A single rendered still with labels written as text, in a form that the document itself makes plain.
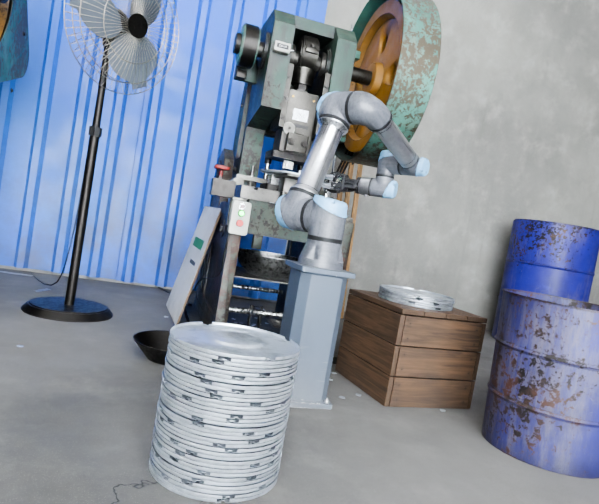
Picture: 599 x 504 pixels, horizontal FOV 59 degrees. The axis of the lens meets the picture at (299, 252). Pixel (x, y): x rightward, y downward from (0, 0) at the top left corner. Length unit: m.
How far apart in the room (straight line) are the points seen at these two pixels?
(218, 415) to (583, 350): 1.05
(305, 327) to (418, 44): 1.30
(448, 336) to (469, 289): 2.40
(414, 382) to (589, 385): 0.57
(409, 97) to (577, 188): 2.81
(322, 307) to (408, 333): 0.36
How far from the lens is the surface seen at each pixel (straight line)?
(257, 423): 1.13
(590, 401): 1.76
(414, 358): 1.95
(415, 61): 2.38
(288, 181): 2.35
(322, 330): 1.72
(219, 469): 1.15
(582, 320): 1.70
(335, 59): 2.55
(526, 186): 4.63
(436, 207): 4.18
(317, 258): 1.69
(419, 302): 2.00
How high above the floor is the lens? 0.58
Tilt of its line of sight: 3 degrees down
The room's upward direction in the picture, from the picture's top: 10 degrees clockwise
